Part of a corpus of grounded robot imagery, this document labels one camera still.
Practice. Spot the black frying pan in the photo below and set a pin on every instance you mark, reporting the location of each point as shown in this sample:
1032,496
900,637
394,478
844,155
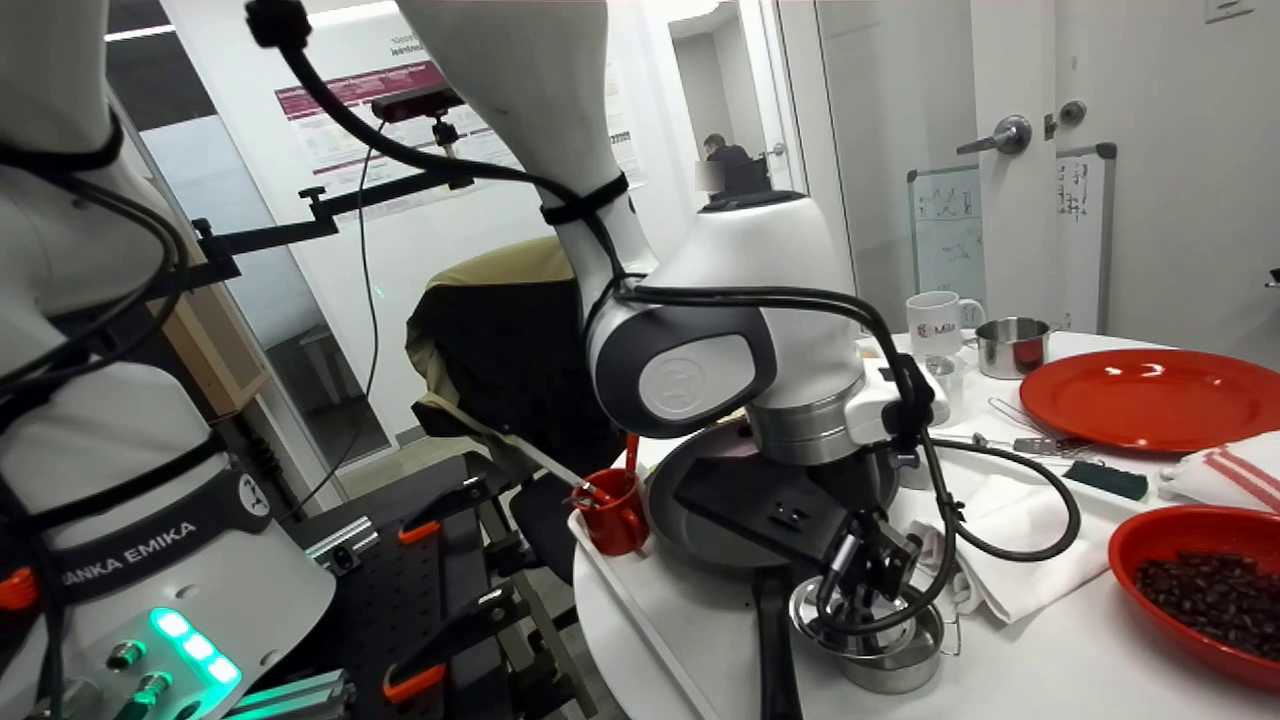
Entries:
781,664

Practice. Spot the distant person dark clothes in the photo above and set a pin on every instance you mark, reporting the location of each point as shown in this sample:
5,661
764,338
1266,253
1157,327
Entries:
733,169

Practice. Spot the black sponge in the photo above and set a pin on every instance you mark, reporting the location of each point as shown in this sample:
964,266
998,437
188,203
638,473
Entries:
1105,478

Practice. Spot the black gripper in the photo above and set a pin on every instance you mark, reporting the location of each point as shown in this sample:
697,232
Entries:
773,513

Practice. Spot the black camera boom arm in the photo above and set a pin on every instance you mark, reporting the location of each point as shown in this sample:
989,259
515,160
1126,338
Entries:
265,239

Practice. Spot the dark beans pile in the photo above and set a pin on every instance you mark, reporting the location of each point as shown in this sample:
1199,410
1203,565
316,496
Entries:
1221,600

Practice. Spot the black workbench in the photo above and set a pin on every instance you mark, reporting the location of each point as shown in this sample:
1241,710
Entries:
465,600

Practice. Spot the orange black clamp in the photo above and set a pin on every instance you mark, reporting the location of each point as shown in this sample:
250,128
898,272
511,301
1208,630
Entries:
412,680
418,528
23,585

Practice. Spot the black camera on boom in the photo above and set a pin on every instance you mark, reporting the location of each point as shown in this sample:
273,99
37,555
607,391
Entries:
423,106

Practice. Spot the clear plastic cup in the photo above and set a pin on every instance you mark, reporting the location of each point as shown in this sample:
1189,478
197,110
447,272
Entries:
951,393

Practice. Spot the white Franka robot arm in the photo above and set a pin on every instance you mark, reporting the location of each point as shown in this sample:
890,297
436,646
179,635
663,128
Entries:
535,80

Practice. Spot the white red-striped towel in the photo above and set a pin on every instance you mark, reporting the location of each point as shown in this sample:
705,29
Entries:
1233,473

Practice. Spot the red plastic utensil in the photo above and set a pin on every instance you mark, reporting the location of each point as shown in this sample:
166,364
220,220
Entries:
634,459

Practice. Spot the silver metal cup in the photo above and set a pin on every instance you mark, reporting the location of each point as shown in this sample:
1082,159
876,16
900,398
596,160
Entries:
1009,351

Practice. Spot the small whiteboard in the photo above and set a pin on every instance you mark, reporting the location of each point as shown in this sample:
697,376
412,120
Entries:
951,227

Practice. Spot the silver pen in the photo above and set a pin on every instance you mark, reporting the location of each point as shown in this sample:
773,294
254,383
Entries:
1026,444

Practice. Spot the wooden panel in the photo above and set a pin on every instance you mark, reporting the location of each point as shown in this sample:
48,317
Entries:
200,321

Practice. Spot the red cup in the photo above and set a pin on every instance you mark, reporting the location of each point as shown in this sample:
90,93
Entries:
612,522

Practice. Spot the black office chair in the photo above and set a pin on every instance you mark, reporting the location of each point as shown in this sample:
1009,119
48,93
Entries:
455,423

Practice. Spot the white mug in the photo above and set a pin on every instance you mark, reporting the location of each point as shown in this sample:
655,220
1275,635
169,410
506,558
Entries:
937,327

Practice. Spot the red bowl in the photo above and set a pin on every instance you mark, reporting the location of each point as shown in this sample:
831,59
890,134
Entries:
1134,546

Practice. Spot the red plate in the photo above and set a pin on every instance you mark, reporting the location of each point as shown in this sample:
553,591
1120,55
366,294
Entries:
1147,403

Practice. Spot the white cloth towel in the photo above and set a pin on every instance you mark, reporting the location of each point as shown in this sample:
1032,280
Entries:
1026,565

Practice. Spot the shiny steel bowl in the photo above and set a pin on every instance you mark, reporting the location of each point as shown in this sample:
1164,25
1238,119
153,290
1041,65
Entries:
854,630

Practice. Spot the narrow white board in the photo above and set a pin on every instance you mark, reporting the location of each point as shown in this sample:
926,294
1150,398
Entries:
1082,253

